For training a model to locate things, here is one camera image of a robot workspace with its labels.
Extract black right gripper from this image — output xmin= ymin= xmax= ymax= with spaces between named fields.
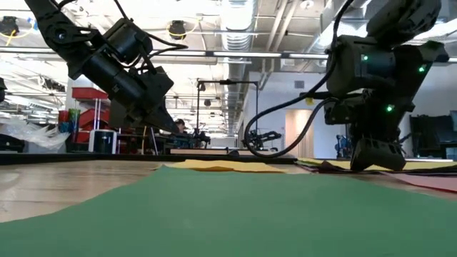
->
xmin=349 ymin=93 xmax=417 ymax=171

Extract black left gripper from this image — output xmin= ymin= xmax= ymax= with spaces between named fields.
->
xmin=121 ymin=66 xmax=181 ymax=133

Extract yellow paper sheet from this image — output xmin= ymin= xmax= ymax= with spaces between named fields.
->
xmin=296 ymin=157 xmax=457 ymax=172
xmin=153 ymin=158 xmax=287 ymax=174

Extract pink paper sheet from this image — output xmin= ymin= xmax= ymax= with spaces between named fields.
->
xmin=380 ymin=171 xmax=457 ymax=194

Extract green paper sheet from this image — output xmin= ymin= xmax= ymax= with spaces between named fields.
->
xmin=0 ymin=164 xmax=457 ymax=257

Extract black monitor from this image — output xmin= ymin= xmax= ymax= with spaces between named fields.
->
xmin=109 ymin=99 xmax=130 ymax=129

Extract black cabinet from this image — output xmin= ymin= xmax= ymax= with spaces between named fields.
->
xmin=408 ymin=114 xmax=457 ymax=160

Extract white box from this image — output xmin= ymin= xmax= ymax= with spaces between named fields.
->
xmin=88 ymin=129 xmax=118 ymax=154

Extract red bin rack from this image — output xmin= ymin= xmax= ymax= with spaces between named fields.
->
xmin=71 ymin=86 xmax=111 ymax=143

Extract black ceiling device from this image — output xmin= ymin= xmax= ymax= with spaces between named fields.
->
xmin=166 ymin=19 xmax=189 ymax=41
xmin=0 ymin=16 xmax=21 ymax=36

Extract long ceiling light bar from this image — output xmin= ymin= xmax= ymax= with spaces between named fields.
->
xmin=0 ymin=48 xmax=457 ymax=64

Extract clear plastic sheet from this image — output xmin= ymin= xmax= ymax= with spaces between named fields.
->
xmin=0 ymin=116 xmax=71 ymax=151

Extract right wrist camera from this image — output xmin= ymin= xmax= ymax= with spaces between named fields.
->
xmin=323 ymin=94 xmax=358 ymax=126

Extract black camera stand frame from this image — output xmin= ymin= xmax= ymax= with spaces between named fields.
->
xmin=195 ymin=79 xmax=261 ymax=143

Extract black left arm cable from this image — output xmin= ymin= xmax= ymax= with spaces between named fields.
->
xmin=53 ymin=0 xmax=189 ymax=72

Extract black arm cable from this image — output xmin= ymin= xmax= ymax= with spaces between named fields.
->
xmin=243 ymin=0 xmax=354 ymax=159
xmin=53 ymin=0 xmax=189 ymax=72

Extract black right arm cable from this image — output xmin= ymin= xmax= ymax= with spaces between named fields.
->
xmin=243 ymin=0 xmax=354 ymax=159

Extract black aluminium table frame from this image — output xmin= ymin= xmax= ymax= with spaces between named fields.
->
xmin=0 ymin=152 xmax=457 ymax=166

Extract silver ceiling duct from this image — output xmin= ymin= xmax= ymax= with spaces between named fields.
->
xmin=218 ymin=0 xmax=258 ymax=85

